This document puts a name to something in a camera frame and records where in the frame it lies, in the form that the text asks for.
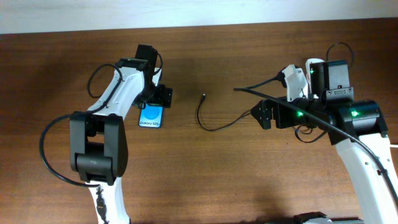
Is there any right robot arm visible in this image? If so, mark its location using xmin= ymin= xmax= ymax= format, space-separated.
xmin=251 ymin=58 xmax=397 ymax=223

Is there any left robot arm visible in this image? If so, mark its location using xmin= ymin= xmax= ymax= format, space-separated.
xmin=70 ymin=44 xmax=172 ymax=223

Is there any blue Galaxy smartphone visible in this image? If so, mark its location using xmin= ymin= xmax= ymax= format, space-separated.
xmin=139 ymin=105 xmax=164 ymax=128

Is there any white power strip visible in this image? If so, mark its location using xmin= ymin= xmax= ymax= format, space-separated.
xmin=305 ymin=58 xmax=326 ymax=94

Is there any black USB charging cable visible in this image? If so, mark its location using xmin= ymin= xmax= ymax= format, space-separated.
xmin=196 ymin=42 xmax=355 ymax=144

